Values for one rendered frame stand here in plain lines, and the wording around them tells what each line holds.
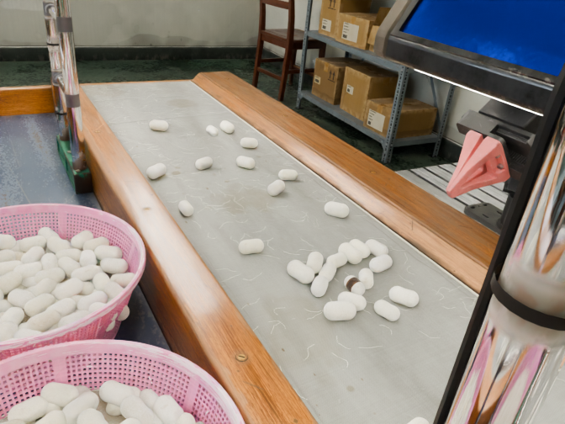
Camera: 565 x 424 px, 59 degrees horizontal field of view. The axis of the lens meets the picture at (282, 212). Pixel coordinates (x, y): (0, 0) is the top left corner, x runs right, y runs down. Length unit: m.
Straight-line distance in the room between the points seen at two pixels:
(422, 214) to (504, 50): 0.50
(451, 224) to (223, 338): 0.41
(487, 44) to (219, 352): 0.34
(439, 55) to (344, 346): 0.32
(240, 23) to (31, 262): 4.75
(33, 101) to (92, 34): 3.57
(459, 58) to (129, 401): 0.37
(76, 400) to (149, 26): 4.64
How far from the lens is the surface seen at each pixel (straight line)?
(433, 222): 0.77
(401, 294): 0.61
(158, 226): 0.67
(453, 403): 0.18
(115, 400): 0.49
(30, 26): 4.87
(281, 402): 0.45
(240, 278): 0.62
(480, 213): 1.04
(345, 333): 0.56
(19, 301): 0.61
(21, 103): 1.38
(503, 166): 0.66
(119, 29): 4.95
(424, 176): 1.17
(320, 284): 0.59
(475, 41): 0.32
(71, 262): 0.65
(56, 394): 0.50
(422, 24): 0.36
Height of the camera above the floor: 1.11
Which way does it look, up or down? 29 degrees down
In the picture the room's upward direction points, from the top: 6 degrees clockwise
